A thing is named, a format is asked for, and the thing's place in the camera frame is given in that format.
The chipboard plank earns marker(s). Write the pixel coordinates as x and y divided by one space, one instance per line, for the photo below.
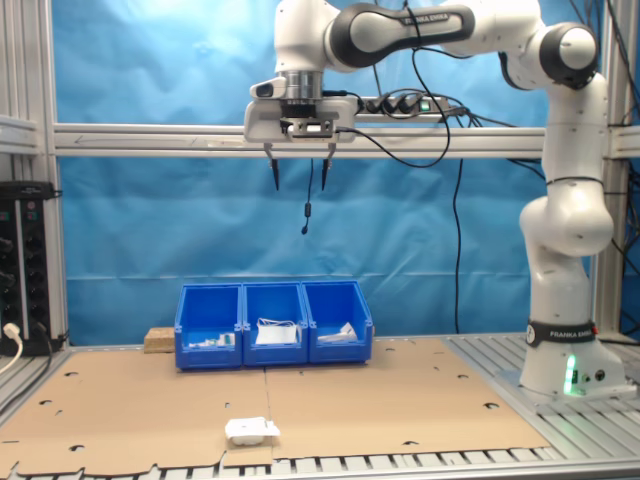
159 341

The brown cardboard sheet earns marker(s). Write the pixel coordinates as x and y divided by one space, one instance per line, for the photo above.
375 400

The aluminium profile frame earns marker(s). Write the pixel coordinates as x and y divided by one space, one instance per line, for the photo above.
150 140

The bagged white cup mask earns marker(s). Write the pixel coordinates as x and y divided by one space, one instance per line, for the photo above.
348 330
247 429
332 339

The packed green syringe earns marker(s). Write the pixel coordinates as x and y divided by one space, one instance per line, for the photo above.
227 339
202 344

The black gripper camera mount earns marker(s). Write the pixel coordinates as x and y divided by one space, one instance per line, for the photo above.
306 120

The blue plastic storage bin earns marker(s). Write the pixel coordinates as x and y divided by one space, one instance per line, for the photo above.
275 305
335 305
200 320

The surgical mask stack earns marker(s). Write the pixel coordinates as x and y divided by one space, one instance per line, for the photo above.
275 335

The multi-socket power strip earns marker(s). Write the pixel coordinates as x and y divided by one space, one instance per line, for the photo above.
400 106

